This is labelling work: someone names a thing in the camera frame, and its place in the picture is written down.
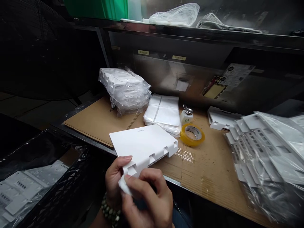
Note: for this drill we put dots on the small yellow label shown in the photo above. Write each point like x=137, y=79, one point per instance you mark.
x=178, y=58
x=143, y=52

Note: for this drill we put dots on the white plastic router housing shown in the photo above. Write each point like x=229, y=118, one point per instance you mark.
x=142, y=145

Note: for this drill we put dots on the stack of bagged white housings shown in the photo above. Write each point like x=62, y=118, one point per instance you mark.
x=126, y=92

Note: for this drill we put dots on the person's right hand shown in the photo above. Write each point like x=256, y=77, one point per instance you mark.
x=152, y=204

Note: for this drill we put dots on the metal workbench shelf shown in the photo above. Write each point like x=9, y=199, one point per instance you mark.
x=213, y=47

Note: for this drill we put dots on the translucent white container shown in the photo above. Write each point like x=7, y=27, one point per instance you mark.
x=134, y=9

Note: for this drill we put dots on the pile of bagged white housings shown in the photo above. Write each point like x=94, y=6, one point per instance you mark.
x=268, y=156

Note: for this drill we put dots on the colourful sticker sheet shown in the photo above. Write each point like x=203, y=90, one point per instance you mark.
x=225, y=79

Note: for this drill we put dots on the black plastic crate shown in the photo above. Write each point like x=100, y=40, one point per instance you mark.
x=61, y=190

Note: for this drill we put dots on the heap of white housings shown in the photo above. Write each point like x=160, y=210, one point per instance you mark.
x=21, y=187

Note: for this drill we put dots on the crumpled clear plastic bag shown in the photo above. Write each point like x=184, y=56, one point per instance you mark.
x=177, y=15

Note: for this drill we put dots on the person's left hand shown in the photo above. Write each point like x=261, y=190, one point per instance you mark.
x=112, y=180

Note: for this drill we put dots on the small white wipe cloth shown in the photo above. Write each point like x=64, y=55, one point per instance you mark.
x=124, y=186

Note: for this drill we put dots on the green plastic crate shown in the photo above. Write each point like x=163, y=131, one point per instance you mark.
x=95, y=8

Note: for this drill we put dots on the person's legs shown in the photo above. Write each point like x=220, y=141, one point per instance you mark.
x=180, y=217

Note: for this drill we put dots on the taped brown cardboard sheet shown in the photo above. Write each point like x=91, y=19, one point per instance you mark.
x=204, y=164

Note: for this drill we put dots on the yellow tape roll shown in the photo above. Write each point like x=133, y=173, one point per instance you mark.
x=184, y=137

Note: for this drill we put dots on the clear document pouch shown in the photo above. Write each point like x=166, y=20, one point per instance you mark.
x=183, y=82

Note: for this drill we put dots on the stack of flat clear bags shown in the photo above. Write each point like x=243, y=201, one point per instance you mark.
x=162, y=111

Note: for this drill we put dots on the white pump dispenser bottle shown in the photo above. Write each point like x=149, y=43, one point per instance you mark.
x=185, y=117

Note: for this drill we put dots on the unbagged white housing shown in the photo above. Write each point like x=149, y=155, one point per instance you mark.
x=219, y=117

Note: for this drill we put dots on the plain brown cardboard sheet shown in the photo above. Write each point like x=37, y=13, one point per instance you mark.
x=95, y=121

